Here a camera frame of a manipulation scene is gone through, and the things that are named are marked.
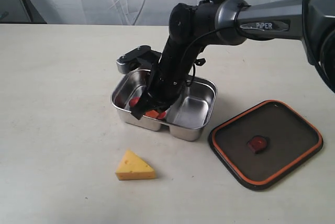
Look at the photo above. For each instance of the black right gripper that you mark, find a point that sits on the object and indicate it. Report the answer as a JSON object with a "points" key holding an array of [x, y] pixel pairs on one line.
{"points": [[167, 79]]}

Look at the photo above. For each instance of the red toy sausage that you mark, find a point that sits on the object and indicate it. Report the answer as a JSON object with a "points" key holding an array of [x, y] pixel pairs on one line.
{"points": [[133, 101]]}

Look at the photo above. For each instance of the yellow toy cheese wedge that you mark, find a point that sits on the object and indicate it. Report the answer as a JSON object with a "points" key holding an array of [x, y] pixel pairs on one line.
{"points": [[132, 167]]}

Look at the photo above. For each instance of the dark transparent lid orange seal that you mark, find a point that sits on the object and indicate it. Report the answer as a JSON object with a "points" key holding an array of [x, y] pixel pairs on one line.
{"points": [[263, 144]]}

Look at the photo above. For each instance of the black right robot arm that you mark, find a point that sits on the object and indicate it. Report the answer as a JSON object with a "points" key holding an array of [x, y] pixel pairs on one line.
{"points": [[231, 23]]}

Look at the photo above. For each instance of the steel two-compartment lunch box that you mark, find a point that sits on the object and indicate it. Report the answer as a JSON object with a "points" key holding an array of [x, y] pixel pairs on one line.
{"points": [[185, 119]]}

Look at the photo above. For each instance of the dark cabinet at left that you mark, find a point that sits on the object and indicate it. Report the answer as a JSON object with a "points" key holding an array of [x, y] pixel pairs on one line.
{"points": [[20, 12]]}

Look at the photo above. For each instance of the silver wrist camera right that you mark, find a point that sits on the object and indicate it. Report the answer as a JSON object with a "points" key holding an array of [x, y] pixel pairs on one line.
{"points": [[142, 57]]}

